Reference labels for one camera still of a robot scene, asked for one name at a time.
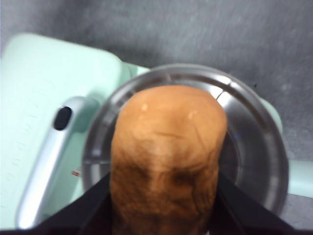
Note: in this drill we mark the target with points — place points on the mint green griddle lid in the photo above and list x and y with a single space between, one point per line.
49 80

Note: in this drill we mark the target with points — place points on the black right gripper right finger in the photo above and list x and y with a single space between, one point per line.
244 215

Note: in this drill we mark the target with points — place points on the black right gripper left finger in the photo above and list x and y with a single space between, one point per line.
80 218

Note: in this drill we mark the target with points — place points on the mint green steamer pot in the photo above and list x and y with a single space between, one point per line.
256 147

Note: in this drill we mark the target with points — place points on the brown potato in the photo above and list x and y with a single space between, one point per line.
168 151

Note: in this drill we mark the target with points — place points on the mint green breakfast machine base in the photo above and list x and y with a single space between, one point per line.
271 115

